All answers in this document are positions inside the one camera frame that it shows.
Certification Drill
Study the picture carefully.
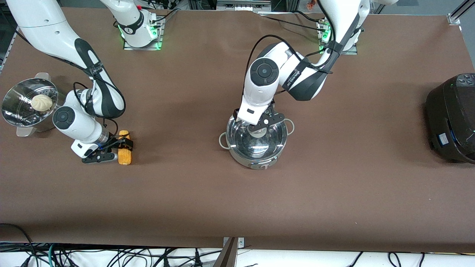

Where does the white steamed bun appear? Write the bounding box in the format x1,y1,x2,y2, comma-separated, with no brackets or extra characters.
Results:
31,94,54,113

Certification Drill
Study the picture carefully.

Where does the stainless steel pot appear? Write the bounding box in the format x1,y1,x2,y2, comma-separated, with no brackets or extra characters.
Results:
219,115,295,170

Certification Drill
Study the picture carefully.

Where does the steel steamer pot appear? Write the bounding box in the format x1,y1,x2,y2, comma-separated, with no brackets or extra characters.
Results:
1,72,60,138

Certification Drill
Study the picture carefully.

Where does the grey angled bar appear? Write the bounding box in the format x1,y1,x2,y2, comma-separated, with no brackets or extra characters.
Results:
213,237,238,267

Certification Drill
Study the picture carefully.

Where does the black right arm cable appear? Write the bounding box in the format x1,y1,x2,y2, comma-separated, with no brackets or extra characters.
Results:
15,33,127,128

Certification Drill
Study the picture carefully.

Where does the black rice cooker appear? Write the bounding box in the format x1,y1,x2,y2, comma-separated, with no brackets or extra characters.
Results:
425,73,475,165

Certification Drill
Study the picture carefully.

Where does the aluminium frame profile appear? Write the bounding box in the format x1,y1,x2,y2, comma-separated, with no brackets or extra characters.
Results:
216,0,272,12

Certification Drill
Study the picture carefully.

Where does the yellow corn cob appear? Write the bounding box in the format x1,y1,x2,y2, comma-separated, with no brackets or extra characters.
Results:
118,130,132,165

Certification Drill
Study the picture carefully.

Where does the glass pot lid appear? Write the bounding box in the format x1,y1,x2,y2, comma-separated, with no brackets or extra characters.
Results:
226,117,288,162

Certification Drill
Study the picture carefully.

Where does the black floor cable loop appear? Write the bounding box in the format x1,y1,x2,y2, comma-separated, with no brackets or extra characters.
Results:
0,223,36,267

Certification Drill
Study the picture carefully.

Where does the black base power cable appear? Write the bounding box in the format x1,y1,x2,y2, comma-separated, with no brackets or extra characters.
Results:
260,10,329,32

